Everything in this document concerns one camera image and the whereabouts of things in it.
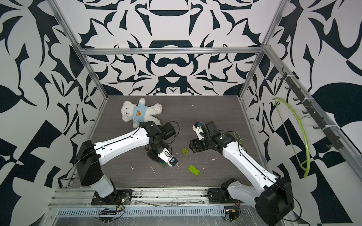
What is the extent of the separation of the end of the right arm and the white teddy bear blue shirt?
0.37 meters

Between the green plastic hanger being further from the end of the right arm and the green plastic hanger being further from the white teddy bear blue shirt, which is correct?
the white teddy bear blue shirt

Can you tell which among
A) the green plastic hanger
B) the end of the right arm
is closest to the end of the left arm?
the end of the right arm

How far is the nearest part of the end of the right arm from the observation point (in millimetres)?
553

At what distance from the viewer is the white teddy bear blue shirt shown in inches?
39.5
